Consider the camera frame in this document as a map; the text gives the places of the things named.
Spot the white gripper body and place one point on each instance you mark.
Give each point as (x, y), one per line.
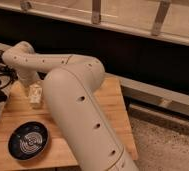
(27, 84)

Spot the white plastic bottle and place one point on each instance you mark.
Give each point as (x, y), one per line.
(35, 96)

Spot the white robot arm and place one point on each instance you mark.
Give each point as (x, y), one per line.
(68, 87)

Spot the dark ceramic bowl spiral pattern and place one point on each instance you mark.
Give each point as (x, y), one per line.
(28, 140)

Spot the wooden table board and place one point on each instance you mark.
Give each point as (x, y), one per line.
(57, 153)

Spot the metal window rail frame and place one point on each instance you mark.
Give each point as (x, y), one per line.
(165, 20)

